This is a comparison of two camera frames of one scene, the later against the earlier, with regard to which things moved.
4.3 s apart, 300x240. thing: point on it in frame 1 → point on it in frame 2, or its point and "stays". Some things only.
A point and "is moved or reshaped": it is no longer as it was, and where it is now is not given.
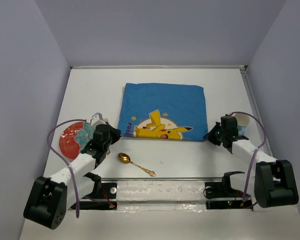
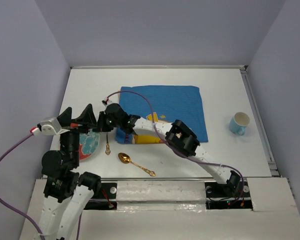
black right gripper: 209,136 → 101,121
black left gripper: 115,133 → 87,117
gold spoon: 125,159 stays
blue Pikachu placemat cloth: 163,111 is moved or reshaped
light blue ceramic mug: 243,120 stays
